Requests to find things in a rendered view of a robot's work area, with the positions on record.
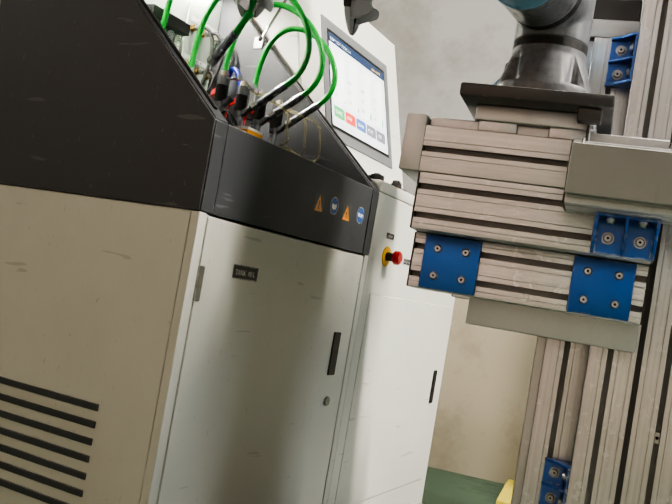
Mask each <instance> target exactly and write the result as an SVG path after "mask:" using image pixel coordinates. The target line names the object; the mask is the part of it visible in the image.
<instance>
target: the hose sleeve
mask: <svg viewBox="0 0 672 504"><path fill-rule="evenodd" d="M233 30H234V29H232V30H231V32H230V33H229V34H228V35H227V36H226V38H225V39H224V40H223V41H222V42H221V44H220V45H219V46H218V47H217V48H216V50H215V51H214V52H213V53H212V55H211V56H212V58H213V59H214V60H216V61H218V60H219V59H220V58H221V57H222V55H224V53H225V52H226V51H227V49H228V48H229V47H230V46H231V45H232V43H234V41H235V40H236V39H237V38H238V36H239V35H236V34H234V32H233Z"/></svg>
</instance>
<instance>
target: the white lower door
mask: <svg viewBox="0 0 672 504"><path fill-rule="evenodd" d="M362 263H363V256H360V255H356V254H353V253H349V252H345V251H341V250H337V249H333V248H329V247H326V246H322V245H318V244H314V243H310V242H306V241H302V240H299V239H295V238H291V237H287V236H283V235H279V234H275V233H272V232H268V231H264V230H260V229H256V228H252V227H248V226H245V225H241V224H237V223H233V222H229V221H225V220H222V219H218V218H214V217H210V216H207V220H206V226H205V232H204V237H203V243H202V248H201V254H200V260H199V265H198V271H197V277H196V282H195V288H194V294H193V299H192V305H191V311H190V316H189V322H188V327H187V333H186V339H185V344H184V350H183V356H182V361H181V367H180V373H179V378H178V384H177V389H176V395H175V401H174V406H173V412H172V418H171V423H170V429H169V435H168V440H167V446H166V451H165V457H164V463H163V468H162V474H161V480H160V485H159V491H158V497H157V502H156V504H322V499H323V493H324V487H325V481H326V475H327V469H328V464H329V458H330V452H331V446H332V440H333V434H334V428H335V422H336V416H337V410H338V404H339V399H340V393H341V387H342V381H343V375H344V369H345V363H346V357H347V351H348V345H349V340H350V334H351V328H352V322H353V316H354V310H355V304H356V298H357V292H358V286H359V280H360V275H361V269H362Z"/></svg>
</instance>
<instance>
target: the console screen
mask: <svg viewBox="0 0 672 504"><path fill-rule="evenodd" d="M320 16H321V38H322V39H323V40H324V41H325V43H326V44H327V45H328V47H329V48H330V50H331V52H332V54H333V56H334V58H335V61H336V65H337V70H338V81H337V86H336V89H335V91H334V93H333V95H332V97H331V98H330V99H329V100H328V101H327V102H326V103H325V118H326V119H327V120H328V122H329V123H330V124H331V126H332V127H333V128H334V130H335V131H336V132H337V134H338V135H339V137H340V138H341V139H342V141H343V142H344V143H345V145H347V146H349V147H350V148H352V149H354V150H356V151H358V152H360V153H362V154H364V155H366V156H368V157H370V158H371V159H373V160H375V161H377V162H379V163H381V164H383V165H385V166H387V167H389V168H391V169H392V151H391V134H390V117H389V100H388V82H387V66H386V65H385V64H384V63H382V62H381V61H380V60H379V59H377V58H376V57H375V56H374V55H372V54H371V53H370V52H369V51H367V50H366V49H365V48H364V47H362V46H361V45H360V44H359V43H357V42H356V41H355V40H354V39H352V38H351V37H350V36H349V35H347V34H346V33H345V32H344V31H342V30H341V29H340V28H339V27H337V26H336V25H335V24H334V23H332V22H331V21H330V20H329V19H327V18H326V17H325V16H324V15H322V14H320ZM325 61H326V62H325V70H324V74H323V81H324V96H325V95H326V94H327V92H328V90H329V88H330V85H331V81H332V69H331V65H330V61H329V59H328V57H327V55H326V53H325Z"/></svg>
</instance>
